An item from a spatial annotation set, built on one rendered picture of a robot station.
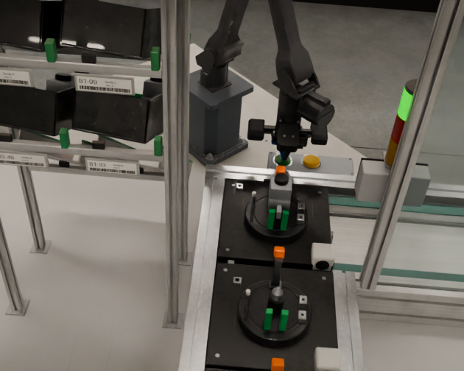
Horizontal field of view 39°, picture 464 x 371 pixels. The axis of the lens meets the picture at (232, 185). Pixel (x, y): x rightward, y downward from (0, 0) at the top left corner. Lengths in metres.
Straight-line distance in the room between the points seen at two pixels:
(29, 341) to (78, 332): 0.10
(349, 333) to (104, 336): 0.49
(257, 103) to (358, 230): 0.61
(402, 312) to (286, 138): 0.45
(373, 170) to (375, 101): 2.44
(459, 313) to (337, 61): 2.62
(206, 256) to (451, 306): 0.51
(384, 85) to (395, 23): 0.74
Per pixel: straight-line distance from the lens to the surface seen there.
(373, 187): 1.19
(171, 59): 0.93
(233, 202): 1.46
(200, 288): 1.31
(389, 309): 1.41
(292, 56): 1.40
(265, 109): 1.93
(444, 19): 0.98
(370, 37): 4.18
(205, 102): 1.60
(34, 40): 1.02
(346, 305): 1.32
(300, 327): 1.23
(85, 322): 1.39
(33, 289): 1.47
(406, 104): 1.08
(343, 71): 3.80
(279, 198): 1.35
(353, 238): 1.50
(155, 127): 1.12
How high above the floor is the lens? 1.98
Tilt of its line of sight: 43 degrees down
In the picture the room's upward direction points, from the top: 4 degrees clockwise
